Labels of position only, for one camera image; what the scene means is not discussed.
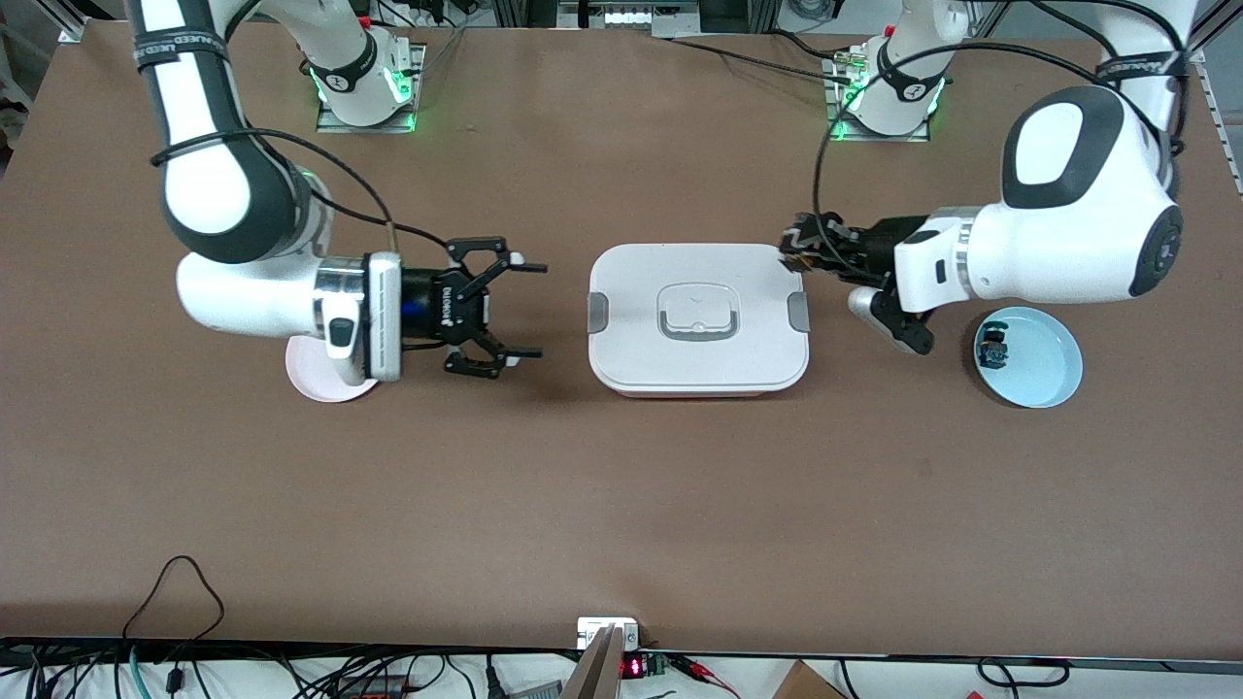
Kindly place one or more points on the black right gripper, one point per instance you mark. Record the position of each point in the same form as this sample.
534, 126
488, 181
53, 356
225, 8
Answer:
435, 307

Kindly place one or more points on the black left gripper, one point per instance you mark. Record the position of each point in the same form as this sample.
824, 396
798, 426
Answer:
871, 245

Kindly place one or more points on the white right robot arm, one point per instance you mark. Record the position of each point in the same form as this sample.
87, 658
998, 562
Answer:
243, 301

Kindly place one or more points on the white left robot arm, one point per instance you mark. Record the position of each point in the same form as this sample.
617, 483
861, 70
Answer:
1068, 243

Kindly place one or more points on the white lidded box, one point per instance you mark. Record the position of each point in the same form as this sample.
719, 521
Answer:
631, 291

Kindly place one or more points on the brown cardboard box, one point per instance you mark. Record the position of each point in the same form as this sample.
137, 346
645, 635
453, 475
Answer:
806, 684

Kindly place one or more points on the pink round plate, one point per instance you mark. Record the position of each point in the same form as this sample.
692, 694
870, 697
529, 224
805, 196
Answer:
320, 383

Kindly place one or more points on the light blue round plate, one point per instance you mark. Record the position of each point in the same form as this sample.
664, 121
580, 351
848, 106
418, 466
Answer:
1044, 359

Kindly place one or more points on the grey rack with lights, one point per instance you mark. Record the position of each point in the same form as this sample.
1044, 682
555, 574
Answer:
631, 16

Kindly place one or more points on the grey power adapter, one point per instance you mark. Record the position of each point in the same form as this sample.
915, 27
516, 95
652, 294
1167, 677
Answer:
534, 692

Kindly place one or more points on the red digit display board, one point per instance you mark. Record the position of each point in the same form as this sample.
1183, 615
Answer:
633, 667

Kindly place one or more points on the red clip leads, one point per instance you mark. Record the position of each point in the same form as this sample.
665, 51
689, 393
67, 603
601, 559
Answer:
694, 667

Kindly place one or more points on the black left camera bracket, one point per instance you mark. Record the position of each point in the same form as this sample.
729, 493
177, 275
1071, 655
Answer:
908, 330

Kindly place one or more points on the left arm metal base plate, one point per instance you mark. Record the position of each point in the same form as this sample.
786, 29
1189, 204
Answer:
874, 138

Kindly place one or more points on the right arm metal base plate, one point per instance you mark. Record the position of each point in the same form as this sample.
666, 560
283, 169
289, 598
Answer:
335, 126

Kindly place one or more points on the white switch socket box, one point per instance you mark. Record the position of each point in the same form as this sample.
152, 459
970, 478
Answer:
592, 629

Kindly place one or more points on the aluminium profile post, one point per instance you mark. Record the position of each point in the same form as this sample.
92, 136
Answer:
597, 670

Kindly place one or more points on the aluminium frame rail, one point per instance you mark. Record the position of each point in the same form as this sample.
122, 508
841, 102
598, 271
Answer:
1224, 136
70, 34

